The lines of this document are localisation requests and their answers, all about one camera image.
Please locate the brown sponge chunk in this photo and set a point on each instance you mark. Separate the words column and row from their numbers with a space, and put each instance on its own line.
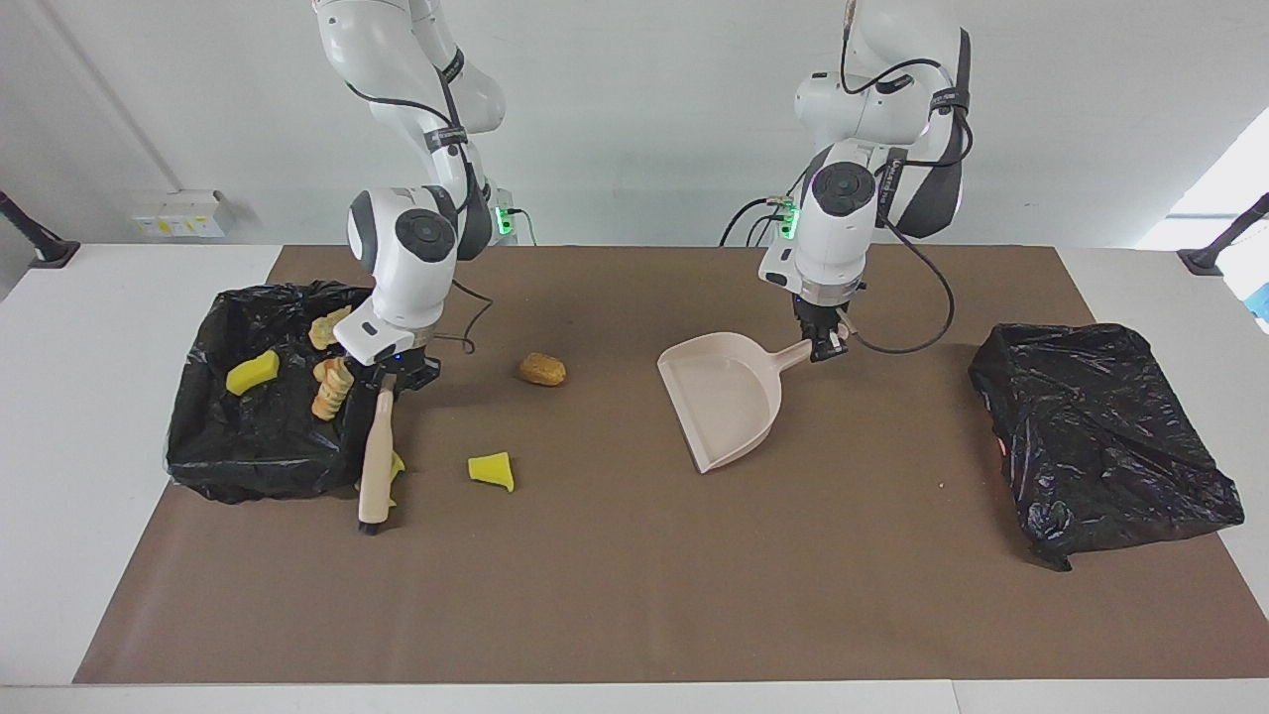
column 542, row 370

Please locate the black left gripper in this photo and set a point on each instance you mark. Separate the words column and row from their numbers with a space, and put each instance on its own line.
column 823, row 315

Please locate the rounded yellow sponge piece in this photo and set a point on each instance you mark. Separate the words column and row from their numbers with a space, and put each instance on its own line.
column 253, row 373

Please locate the brown paper table mat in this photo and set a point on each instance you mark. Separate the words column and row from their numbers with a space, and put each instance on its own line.
column 595, row 615

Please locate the blue object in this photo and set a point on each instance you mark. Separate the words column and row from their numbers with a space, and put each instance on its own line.
column 1262, row 302

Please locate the large tan stone chunk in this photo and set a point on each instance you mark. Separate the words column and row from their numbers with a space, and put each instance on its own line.
column 327, row 329

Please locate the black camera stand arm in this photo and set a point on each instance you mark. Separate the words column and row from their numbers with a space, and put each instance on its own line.
column 1210, row 260
column 45, row 248

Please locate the open bin with black bag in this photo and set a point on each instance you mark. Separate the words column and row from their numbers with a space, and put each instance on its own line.
column 268, row 446

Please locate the beige hand brush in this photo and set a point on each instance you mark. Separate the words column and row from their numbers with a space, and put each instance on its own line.
column 377, row 466

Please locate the white wall socket box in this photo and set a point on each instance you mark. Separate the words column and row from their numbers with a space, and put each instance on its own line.
column 178, row 213

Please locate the bin wrapped in black bag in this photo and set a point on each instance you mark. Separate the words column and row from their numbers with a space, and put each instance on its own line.
column 1091, row 436

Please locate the wedge yellow sponge piece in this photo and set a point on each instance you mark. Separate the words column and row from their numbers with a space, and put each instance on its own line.
column 491, row 470

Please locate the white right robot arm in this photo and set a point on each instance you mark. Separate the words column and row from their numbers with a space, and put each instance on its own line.
column 416, row 238

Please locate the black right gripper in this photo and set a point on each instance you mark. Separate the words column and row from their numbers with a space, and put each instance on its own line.
column 411, row 365

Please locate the beige plastic dustpan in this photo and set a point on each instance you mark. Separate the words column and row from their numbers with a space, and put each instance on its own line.
column 724, row 397

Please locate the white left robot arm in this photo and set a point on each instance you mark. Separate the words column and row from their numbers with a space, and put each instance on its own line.
column 843, row 228

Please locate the notched yellow sponge piece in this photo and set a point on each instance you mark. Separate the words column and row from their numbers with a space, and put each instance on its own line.
column 399, row 464

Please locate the small tan stone chunk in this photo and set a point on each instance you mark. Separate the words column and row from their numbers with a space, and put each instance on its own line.
column 327, row 402

